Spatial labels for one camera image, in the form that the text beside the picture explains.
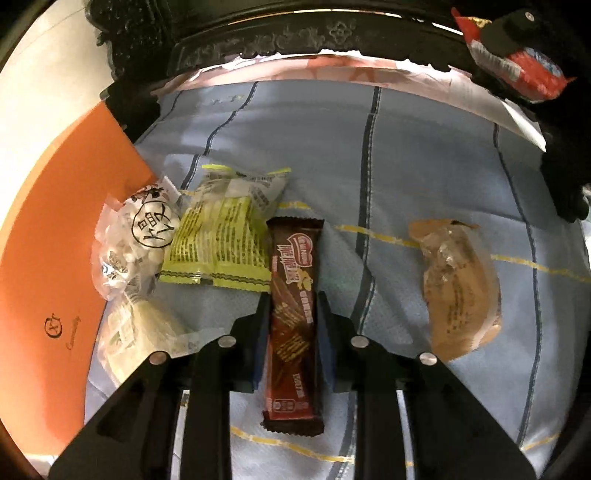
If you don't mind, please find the red orange snack packet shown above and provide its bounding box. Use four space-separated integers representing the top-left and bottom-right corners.
451 8 572 103

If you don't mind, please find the dark red chocolate wafer bar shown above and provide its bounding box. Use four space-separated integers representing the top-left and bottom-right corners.
262 217 325 437

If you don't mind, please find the white clear snack packet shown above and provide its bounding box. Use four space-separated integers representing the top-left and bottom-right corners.
97 296 224 386

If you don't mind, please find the brown wrapped bread packet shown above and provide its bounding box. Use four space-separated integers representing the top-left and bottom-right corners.
409 219 503 362

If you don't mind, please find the orange cardboard box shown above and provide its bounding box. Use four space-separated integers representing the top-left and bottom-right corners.
0 103 154 456

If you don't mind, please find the pink cushion border cloth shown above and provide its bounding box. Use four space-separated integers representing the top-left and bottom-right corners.
151 50 546 151

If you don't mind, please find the white candy bag black print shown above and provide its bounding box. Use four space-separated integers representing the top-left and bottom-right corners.
90 176 180 301

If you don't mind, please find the green white snack packet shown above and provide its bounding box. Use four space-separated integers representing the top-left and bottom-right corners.
158 164 290 293

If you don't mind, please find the dark carved wooden sofa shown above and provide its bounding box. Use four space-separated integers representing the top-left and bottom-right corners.
85 0 590 221

